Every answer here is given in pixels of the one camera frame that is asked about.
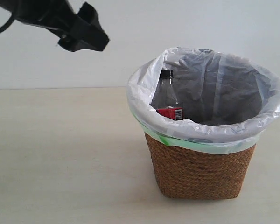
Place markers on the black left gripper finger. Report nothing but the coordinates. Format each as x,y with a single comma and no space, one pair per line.
87,14

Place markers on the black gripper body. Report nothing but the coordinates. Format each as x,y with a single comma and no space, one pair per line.
56,16

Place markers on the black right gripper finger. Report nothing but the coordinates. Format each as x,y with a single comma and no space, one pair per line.
84,35

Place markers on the red label clear bottle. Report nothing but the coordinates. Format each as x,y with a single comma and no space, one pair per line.
167,103

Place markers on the white plastic bin liner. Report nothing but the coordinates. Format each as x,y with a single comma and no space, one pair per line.
225,98

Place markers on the light green trash bag edge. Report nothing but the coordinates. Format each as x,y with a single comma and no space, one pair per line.
210,148

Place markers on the woven brown wicker basket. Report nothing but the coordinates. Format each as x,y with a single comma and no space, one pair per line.
187,174

